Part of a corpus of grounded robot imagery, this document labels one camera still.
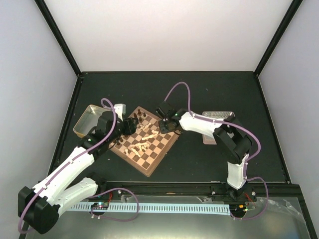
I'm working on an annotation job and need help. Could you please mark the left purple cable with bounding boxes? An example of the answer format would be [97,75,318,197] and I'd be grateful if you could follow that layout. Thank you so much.
[18,98,117,235]

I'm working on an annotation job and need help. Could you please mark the dark chess pieces group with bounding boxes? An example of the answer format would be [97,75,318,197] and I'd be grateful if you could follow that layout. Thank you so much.
[113,110,146,145]

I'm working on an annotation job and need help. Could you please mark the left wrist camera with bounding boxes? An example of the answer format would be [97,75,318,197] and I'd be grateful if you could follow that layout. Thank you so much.
[114,104,126,122]

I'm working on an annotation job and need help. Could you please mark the white chess pieces pile lower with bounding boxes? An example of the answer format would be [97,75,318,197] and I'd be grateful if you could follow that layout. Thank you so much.
[124,142,149,157]

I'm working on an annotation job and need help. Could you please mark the black front rail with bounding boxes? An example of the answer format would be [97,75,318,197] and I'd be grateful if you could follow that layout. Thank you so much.
[98,181,303,202]

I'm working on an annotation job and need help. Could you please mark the purple cable loop front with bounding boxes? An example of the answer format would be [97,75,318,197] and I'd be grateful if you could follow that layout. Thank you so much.
[90,185,142,221]

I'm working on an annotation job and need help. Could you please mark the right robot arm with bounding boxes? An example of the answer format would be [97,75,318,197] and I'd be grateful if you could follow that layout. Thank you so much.
[156,102,252,201]

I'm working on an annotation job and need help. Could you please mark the small circuit board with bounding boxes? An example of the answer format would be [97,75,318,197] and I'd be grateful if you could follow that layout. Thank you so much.
[91,202,109,210]

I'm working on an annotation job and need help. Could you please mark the wooden chess board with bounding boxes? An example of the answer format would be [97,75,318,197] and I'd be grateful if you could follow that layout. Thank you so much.
[109,106,179,177]

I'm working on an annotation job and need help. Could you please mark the light blue cable duct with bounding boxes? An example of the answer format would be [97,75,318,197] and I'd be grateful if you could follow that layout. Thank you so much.
[69,202,230,216]

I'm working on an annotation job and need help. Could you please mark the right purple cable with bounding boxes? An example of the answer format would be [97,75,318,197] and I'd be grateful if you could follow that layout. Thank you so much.
[165,82,269,190]

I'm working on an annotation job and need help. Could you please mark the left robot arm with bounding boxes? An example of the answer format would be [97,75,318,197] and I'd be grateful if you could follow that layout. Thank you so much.
[18,111,139,234]

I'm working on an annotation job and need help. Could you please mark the gold metal tin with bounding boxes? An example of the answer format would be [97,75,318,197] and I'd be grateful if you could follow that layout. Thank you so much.
[73,105,106,138]

